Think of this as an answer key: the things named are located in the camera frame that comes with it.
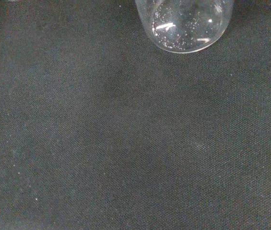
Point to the black bench cloth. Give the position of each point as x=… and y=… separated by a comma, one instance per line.
x=125, y=134

